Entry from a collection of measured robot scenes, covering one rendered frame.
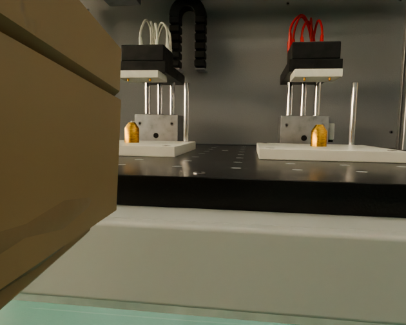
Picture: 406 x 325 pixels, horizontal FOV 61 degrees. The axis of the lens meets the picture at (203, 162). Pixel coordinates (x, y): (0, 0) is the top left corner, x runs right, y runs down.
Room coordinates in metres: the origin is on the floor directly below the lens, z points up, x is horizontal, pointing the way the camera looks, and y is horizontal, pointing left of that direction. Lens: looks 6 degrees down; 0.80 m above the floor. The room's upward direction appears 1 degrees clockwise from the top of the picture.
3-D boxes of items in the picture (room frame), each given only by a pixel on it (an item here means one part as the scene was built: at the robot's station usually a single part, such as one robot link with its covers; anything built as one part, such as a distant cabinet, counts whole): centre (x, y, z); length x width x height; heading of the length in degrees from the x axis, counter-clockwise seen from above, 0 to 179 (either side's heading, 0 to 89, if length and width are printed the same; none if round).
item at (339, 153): (0.43, -0.14, 0.78); 0.15 x 0.15 x 0.01; 82
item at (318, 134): (0.43, -0.14, 0.80); 0.02 x 0.02 x 0.03
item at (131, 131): (0.47, 0.10, 0.80); 0.02 x 0.02 x 0.03
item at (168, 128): (0.61, 0.08, 0.80); 0.08 x 0.05 x 0.06; 82
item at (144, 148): (0.47, 0.10, 0.78); 0.15 x 0.15 x 0.01; 82
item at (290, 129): (0.58, -0.16, 0.80); 0.08 x 0.05 x 0.06; 82
